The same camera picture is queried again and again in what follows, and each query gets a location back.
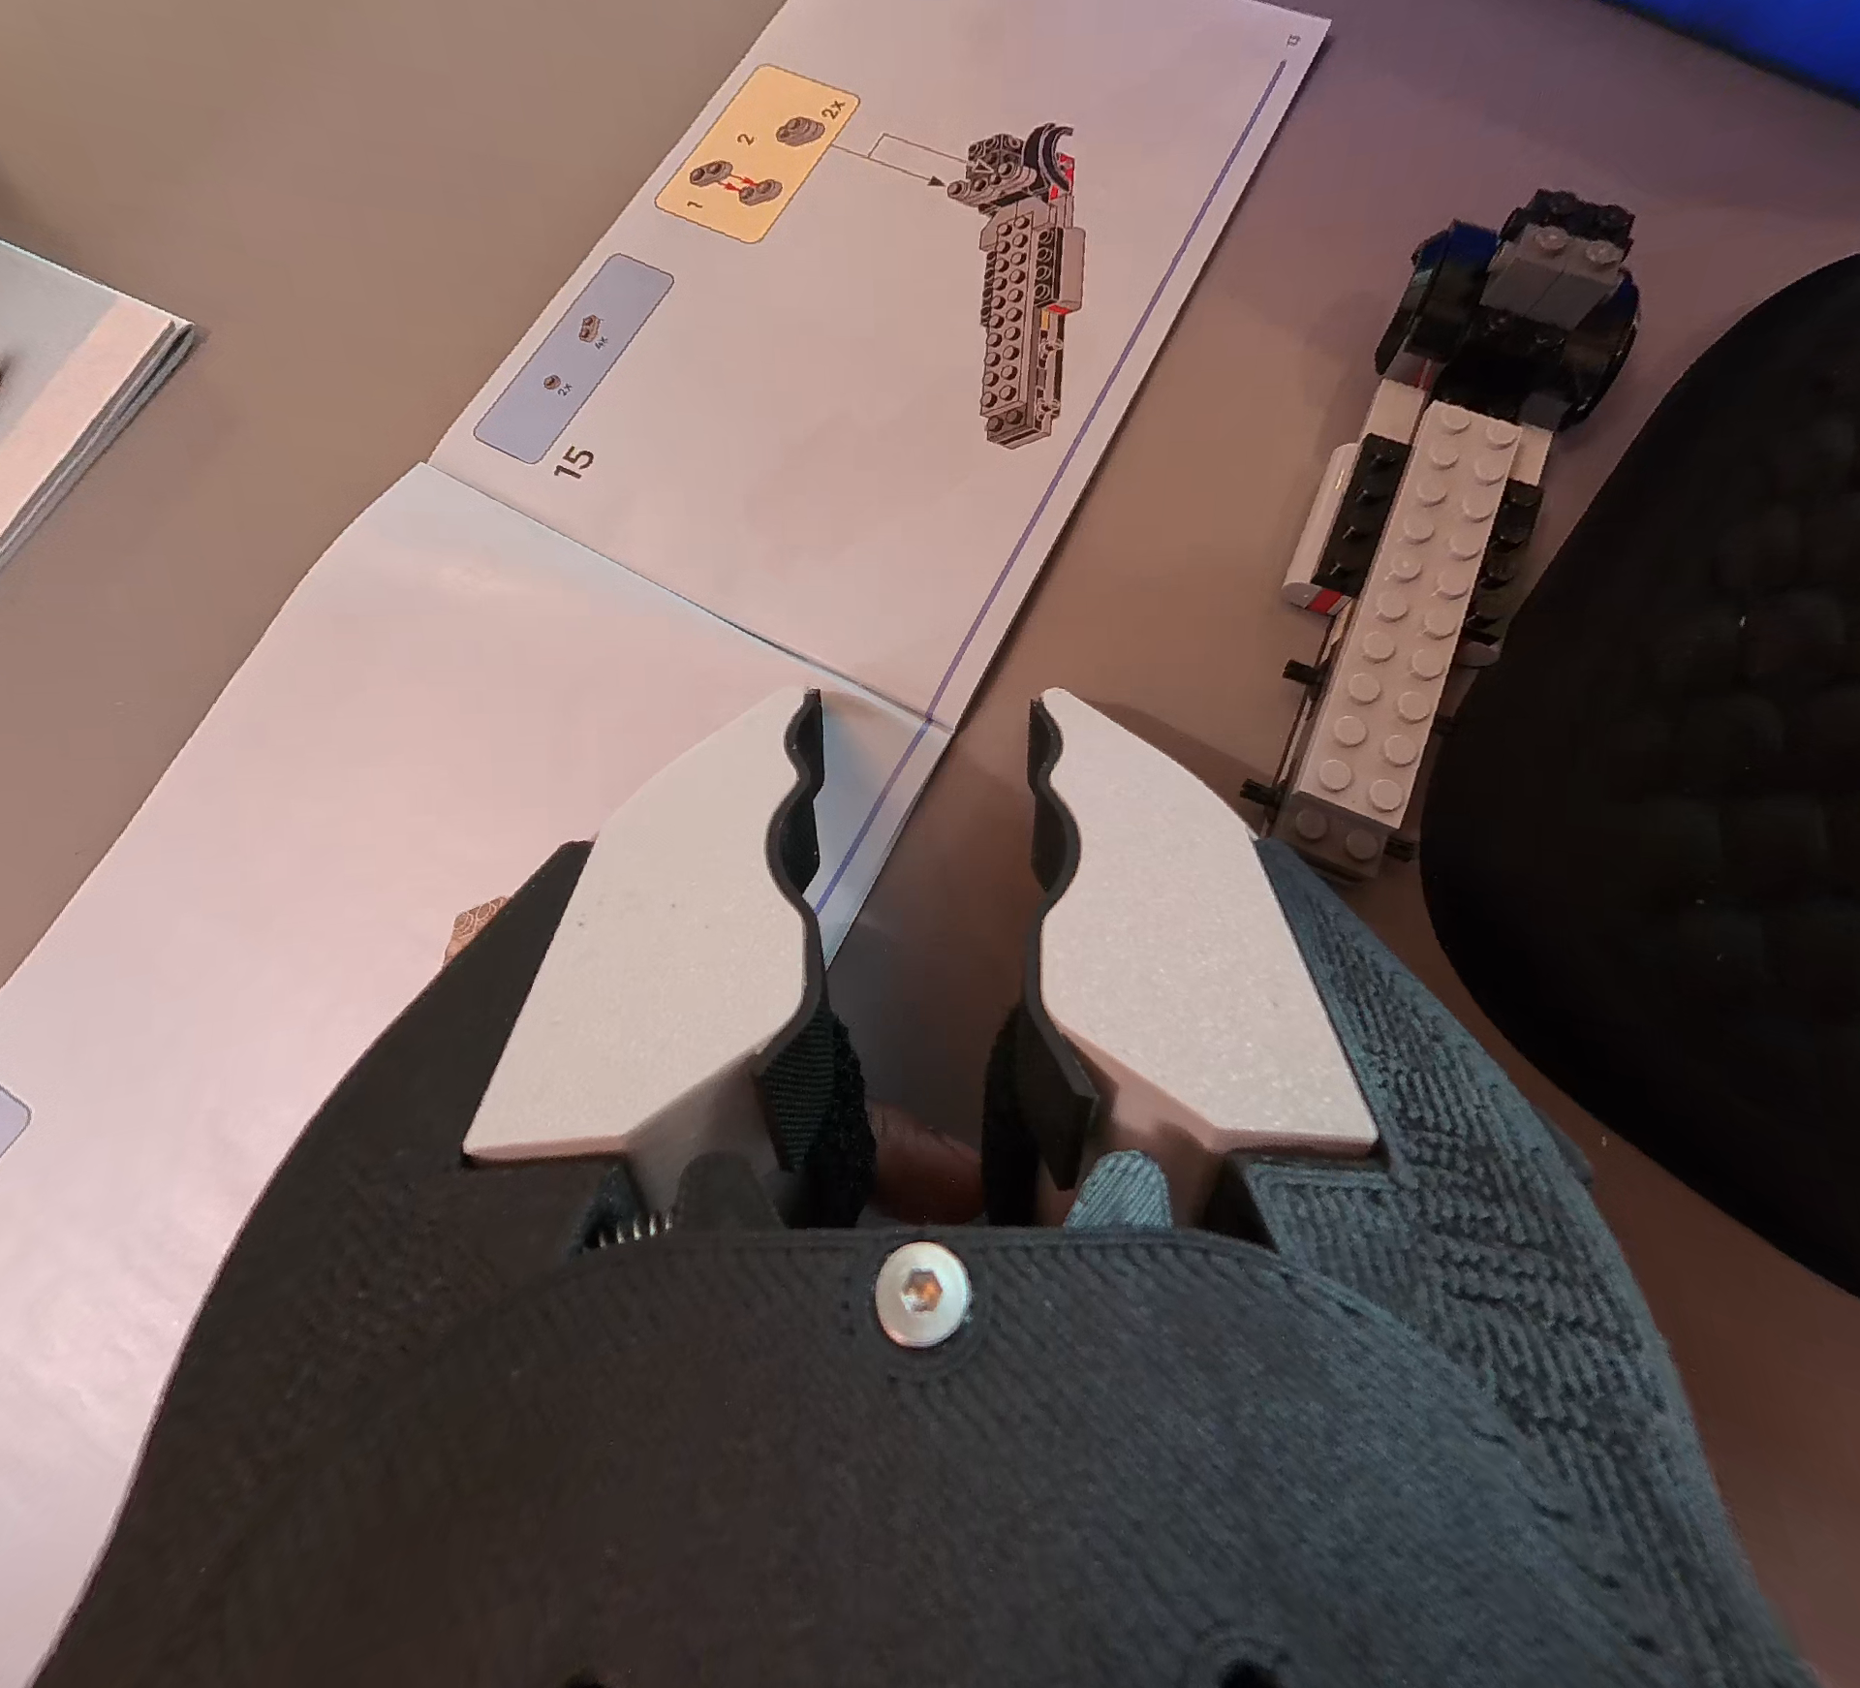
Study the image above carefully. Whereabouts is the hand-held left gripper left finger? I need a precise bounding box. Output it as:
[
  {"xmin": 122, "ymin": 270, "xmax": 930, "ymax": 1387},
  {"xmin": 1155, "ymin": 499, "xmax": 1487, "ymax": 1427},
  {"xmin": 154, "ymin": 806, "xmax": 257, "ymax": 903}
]
[{"xmin": 462, "ymin": 684, "xmax": 834, "ymax": 1210}]

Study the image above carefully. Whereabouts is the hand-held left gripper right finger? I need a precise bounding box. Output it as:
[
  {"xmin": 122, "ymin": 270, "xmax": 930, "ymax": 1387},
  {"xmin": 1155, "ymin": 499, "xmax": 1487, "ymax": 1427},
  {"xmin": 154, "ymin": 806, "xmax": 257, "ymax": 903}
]
[{"xmin": 1021, "ymin": 684, "xmax": 1383, "ymax": 1210}]

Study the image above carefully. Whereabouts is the partly built lego vehicle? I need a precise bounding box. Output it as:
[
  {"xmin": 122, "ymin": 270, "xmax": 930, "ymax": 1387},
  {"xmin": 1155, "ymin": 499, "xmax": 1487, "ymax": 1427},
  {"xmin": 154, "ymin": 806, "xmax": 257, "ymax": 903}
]
[{"xmin": 1242, "ymin": 187, "xmax": 1652, "ymax": 882}]

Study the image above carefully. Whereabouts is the open lego instruction booklet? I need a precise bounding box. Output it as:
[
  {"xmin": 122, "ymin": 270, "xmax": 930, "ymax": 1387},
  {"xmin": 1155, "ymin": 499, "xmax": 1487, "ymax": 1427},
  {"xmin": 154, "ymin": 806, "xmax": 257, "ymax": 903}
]
[{"xmin": 0, "ymin": 0, "xmax": 1336, "ymax": 1688}]

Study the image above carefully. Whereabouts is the black padded cushion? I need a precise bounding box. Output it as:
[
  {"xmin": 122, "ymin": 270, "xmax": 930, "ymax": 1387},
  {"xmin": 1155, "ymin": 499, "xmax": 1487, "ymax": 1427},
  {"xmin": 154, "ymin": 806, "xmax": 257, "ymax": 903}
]
[{"xmin": 1421, "ymin": 253, "xmax": 1860, "ymax": 1312}]

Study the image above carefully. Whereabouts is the folded paper booklet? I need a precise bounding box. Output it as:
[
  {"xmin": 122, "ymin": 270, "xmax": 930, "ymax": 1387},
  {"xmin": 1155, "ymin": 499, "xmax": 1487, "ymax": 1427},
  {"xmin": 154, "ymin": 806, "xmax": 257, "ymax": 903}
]
[{"xmin": 0, "ymin": 241, "xmax": 198, "ymax": 571}]

